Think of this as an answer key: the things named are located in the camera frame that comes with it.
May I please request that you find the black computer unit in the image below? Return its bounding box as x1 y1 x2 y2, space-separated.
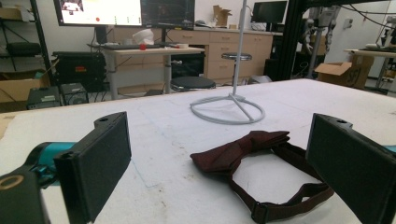
59 82 90 106
25 86 62 110

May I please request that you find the black metal frame post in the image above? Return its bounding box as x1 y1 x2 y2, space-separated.
277 0 340 82

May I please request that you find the small torn cardboard box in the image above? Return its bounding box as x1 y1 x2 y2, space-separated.
212 5 233 28

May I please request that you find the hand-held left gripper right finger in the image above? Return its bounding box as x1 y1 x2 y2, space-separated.
305 113 396 224

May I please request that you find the wooden drawer cabinet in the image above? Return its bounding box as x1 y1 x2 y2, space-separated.
108 25 276 86

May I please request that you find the large flat cardboard box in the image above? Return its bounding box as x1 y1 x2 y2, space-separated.
0 73 51 105

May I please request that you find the small black monitor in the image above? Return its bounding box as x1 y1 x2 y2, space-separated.
250 0 289 24

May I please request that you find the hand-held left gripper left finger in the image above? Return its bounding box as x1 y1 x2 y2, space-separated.
53 111 133 224

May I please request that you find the white plastic bag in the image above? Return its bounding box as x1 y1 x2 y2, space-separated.
132 28 155 46

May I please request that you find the black equipment case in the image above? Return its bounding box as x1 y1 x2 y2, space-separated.
51 50 107 92

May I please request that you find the black shelf rack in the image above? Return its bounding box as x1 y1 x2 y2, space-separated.
0 0 53 86

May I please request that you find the large bright monitor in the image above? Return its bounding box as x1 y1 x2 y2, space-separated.
53 0 144 27

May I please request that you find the maroon bow tie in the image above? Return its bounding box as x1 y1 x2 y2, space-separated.
190 130 334 224

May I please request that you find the open cardboard box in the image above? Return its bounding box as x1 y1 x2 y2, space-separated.
314 55 375 91

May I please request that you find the wooden side table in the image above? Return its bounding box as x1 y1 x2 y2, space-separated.
343 48 396 95

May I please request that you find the dark monitor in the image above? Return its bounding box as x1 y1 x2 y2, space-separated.
140 0 196 31

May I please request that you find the black round stool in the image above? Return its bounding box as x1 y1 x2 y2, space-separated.
170 76 217 92

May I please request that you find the metal stool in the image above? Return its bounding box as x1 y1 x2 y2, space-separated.
220 51 253 86

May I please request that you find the black keyboard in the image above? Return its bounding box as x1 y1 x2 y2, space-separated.
88 43 162 51

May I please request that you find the light wooden desk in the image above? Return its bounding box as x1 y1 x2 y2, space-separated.
101 46 205 101

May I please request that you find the white metal stand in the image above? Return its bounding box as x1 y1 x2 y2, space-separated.
190 0 266 125

